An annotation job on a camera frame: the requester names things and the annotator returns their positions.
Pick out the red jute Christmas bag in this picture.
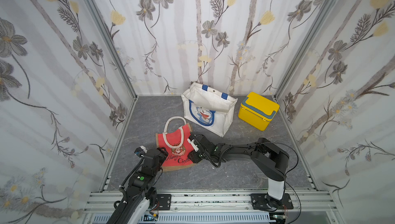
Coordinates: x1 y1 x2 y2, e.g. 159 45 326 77
156 116 194 172

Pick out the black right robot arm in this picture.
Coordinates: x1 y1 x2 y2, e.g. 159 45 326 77
187 134 290 212

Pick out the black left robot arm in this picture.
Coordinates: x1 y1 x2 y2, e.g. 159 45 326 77
107 146 168 224

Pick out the white Doraemon canvas bag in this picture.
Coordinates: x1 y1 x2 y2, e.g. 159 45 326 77
181 83 238 137

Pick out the yellow cooler box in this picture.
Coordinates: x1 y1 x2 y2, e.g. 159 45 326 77
238 92 279 131

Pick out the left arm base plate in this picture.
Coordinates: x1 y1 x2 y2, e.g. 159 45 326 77
153 194 172 211

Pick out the aluminium mounting rail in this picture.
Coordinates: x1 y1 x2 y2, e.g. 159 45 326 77
81 189 343 224

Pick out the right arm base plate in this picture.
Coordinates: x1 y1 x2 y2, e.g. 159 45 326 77
250 193 294 212

